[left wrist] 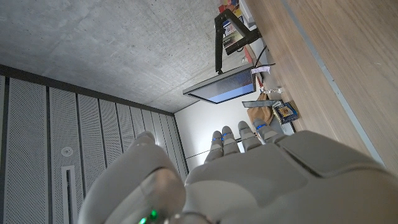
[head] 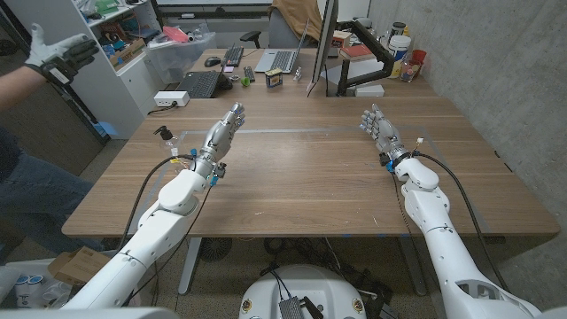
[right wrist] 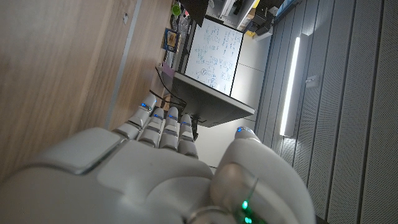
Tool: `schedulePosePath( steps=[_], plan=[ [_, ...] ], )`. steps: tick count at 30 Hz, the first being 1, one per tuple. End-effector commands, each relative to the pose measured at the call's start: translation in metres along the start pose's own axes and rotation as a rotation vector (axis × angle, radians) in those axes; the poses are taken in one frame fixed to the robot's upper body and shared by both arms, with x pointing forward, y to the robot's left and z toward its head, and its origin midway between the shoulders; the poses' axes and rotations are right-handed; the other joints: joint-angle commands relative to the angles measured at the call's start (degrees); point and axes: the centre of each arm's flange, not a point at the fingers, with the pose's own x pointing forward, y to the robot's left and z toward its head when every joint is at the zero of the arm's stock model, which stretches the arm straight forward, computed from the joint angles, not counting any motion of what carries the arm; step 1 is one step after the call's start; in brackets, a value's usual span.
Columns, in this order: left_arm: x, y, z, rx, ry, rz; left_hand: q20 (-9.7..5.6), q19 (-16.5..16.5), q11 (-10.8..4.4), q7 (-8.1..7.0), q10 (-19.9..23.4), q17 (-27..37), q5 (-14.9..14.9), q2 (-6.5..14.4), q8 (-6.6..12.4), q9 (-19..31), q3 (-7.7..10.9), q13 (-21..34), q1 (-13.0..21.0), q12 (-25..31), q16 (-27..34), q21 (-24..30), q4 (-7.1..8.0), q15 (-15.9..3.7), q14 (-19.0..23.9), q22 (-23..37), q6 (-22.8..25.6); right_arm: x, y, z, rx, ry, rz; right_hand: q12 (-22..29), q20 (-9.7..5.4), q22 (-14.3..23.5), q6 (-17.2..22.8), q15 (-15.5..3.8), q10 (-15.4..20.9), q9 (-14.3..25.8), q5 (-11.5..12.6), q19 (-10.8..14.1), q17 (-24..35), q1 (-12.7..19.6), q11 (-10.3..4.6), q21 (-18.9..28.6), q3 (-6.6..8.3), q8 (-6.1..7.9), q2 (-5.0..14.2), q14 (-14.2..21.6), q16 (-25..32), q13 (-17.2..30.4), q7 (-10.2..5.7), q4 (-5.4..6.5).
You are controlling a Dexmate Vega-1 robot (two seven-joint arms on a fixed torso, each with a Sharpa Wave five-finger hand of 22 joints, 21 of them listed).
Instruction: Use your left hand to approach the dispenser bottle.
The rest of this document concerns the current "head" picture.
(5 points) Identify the cardboard box with tools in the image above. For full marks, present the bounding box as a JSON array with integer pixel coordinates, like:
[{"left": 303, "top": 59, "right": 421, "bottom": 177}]
[{"left": 108, "top": 37, "right": 147, "bottom": 68}]

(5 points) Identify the red book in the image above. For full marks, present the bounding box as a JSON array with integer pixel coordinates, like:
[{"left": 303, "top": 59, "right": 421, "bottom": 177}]
[{"left": 339, "top": 43, "right": 377, "bottom": 62}]

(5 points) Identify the clear glass jar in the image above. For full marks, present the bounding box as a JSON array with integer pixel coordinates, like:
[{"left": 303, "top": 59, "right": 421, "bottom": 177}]
[{"left": 400, "top": 59, "right": 422, "bottom": 83}]

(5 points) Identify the small yellow blue box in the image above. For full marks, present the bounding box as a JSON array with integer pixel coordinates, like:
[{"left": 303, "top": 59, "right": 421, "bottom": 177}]
[{"left": 264, "top": 67, "right": 284, "bottom": 89}]

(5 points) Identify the person's white black gloved hand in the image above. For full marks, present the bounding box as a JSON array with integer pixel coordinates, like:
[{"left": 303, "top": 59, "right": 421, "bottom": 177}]
[{"left": 24, "top": 22, "right": 101, "bottom": 86}]

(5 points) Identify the clear dispenser bottle black pump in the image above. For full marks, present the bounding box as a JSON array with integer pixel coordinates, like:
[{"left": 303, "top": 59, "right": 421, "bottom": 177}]
[{"left": 153, "top": 125, "right": 196, "bottom": 157}]

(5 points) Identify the black laptop keyboard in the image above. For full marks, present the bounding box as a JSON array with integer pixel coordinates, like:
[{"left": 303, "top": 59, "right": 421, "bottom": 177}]
[{"left": 175, "top": 70, "right": 222, "bottom": 99}]

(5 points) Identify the silver open laptop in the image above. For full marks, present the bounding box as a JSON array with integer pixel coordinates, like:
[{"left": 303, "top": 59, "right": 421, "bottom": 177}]
[{"left": 253, "top": 19, "right": 311, "bottom": 74}]

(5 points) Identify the round black fan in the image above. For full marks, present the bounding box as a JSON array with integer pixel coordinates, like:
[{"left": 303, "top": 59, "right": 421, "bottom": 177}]
[{"left": 198, "top": 237, "right": 233, "bottom": 263}]

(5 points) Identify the small black keyboard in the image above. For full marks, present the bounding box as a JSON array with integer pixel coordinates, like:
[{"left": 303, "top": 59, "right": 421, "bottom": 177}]
[{"left": 221, "top": 45, "right": 245, "bottom": 68}]

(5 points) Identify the grey metal table leg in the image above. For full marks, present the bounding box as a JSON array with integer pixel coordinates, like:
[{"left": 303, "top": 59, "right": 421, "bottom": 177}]
[
  {"left": 397, "top": 236, "right": 428, "bottom": 297},
  {"left": 177, "top": 237, "right": 203, "bottom": 296}
]

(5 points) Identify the pink flat package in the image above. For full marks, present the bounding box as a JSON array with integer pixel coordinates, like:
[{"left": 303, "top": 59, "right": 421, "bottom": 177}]
[{"left": 161, "top": 25, "right": 190, "bottom": 44}]

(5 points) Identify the plain brown cardboard box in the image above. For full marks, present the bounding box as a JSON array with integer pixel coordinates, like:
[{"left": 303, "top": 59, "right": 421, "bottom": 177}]
[{"left": 47, "top": 245, "right": 112, "bottom": 287}]

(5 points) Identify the grey office chair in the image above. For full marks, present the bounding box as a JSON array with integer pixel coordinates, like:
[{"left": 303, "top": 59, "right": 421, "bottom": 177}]
[{"left": 239, "top": 8, "right": 320, "bottom": 50}]

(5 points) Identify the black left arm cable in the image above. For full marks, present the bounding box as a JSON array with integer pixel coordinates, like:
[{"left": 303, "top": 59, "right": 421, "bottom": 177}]
[{"left": 117, "top": 153, "right": 196, "bottom": 252}]

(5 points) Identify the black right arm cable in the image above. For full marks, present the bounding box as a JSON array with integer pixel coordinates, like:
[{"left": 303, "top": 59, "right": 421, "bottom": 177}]
[{"left": 411, "top": 150, "right": 510, "bottom": 293}]

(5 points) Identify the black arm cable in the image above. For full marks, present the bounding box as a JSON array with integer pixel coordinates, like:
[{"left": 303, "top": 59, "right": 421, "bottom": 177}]
[
  {"left": 117, "top": 153, "right": 196, "bottom": 252},
  {"left": 411, "top": 150, "right": 510, "bottom": 293}
]

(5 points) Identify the clear plastic storage bin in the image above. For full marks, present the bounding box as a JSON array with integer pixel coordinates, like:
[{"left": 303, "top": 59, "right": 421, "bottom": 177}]
[{"left": 145, "top": 30, "right": 217, "bottom": 85}]

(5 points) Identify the flat white box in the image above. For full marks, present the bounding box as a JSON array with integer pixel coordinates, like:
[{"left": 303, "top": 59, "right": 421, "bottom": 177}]
[{"left": 353, "top": 83, "right": 385, "bottom": 98}]

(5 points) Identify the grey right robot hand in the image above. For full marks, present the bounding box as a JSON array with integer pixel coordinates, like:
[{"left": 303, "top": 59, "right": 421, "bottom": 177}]
[{"left": 360, "top": 103, "right": 411, "bottom": 167}]

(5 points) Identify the person's bare forearm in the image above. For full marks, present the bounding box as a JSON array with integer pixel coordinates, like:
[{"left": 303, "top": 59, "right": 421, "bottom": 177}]
[{"left": 0, "top": 65, "right": 45, "bottom": 112}]

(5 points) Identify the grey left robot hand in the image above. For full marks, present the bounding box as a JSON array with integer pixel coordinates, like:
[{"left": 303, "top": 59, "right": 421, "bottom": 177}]
[{"left": 192, "top": 101, "right": 246, "bottom": 178}]

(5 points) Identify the white power strip box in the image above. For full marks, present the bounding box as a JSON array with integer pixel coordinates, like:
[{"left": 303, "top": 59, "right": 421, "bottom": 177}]
[{"left": 153, "top": 90, "right": 190, "bottom": 108}]

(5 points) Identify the thin computer monitor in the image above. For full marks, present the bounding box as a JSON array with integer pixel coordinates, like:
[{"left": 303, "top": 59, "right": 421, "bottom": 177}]
[{"left": 306, "top": 0, "right": 340, "bottom": 94}]

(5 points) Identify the person in blue jeans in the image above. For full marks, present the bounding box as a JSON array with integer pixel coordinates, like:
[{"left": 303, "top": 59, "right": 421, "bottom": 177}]
[{"left": 0, "top": 126, "right": 103, "bottom": 253}]

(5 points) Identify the tan jacket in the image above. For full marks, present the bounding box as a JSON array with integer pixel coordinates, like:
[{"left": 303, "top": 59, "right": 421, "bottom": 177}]
[{"left": 270, "top": 0, "right": 323, "bottom": 42}]

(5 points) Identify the white floor bin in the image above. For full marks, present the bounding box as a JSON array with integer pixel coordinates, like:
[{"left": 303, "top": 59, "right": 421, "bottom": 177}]
[{"left": 0, "top": 259, "right": 74, "bottom": 309}]

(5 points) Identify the white plastic tub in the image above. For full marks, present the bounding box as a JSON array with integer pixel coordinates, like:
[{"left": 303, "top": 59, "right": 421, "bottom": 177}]
[{"left": 387, "top": 35, "right": 412, "bottom": 63}]

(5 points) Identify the white robot torso base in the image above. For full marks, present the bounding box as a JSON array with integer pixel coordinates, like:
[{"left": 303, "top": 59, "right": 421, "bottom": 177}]
[{"left": 238, "top": 264, "right": 368, "bottom": 319}]

